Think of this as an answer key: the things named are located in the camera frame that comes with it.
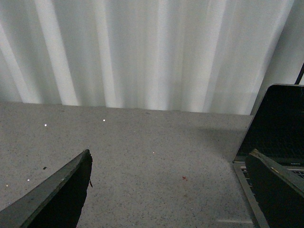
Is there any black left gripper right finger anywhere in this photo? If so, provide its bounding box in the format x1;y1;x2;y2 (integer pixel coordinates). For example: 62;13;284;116
245;149;304;228

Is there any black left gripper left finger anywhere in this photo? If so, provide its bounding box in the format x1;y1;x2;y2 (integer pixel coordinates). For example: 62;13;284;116
0;149;93;228

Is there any grey laptop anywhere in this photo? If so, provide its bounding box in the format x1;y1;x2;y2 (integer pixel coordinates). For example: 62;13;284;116
233;84;304;228

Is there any white curtain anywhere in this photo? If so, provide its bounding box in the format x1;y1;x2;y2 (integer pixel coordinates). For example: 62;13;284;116
0;0;304;114

